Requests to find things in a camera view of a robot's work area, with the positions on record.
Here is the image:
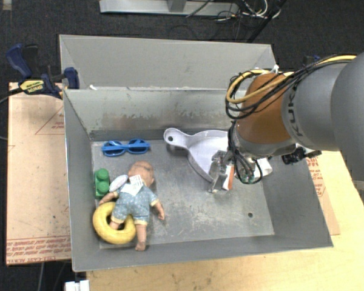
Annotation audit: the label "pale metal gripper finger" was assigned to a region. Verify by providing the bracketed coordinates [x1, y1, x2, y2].
[219, 175, 233, 192]
[207, 174, 220, 194]

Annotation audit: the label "white plastic dustpan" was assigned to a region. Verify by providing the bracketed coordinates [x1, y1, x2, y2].
[163, 127, 274, 185]

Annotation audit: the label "grey metal bin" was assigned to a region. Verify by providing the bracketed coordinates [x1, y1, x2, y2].
[59, 34, 334, 273]

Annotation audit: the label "baby doll in blue clothes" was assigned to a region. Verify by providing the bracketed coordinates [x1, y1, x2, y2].
[98, 160, 166, 252]

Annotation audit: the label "blue sunglasses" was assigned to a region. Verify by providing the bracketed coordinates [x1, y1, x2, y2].
[101, 138, 152, 158]

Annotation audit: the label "green toy block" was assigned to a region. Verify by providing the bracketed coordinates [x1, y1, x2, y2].
[93, 168, 111, 200]

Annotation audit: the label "black cylinder on white bracket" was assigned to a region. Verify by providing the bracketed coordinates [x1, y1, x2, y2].
[281, 144, 323, 166]

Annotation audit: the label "yellow ring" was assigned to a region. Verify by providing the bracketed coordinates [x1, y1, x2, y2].
[92, 201, 137, 245]

